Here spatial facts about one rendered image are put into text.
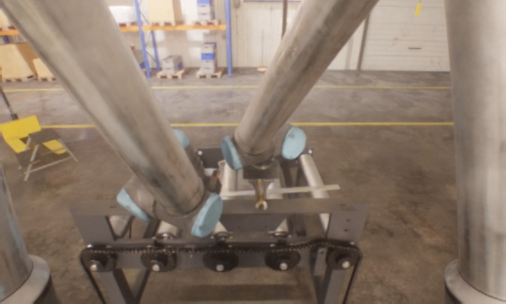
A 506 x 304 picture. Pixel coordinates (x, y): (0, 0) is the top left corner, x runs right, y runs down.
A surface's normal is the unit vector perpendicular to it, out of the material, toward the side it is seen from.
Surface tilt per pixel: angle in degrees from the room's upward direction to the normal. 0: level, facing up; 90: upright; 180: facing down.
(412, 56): 90
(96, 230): 90
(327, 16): 110
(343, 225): 90
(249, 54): 90
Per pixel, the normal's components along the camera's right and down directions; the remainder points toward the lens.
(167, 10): 0.02, 0.47
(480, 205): -0.93, 0.23
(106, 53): 0.84, 0.29
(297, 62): -0.46, 0.68
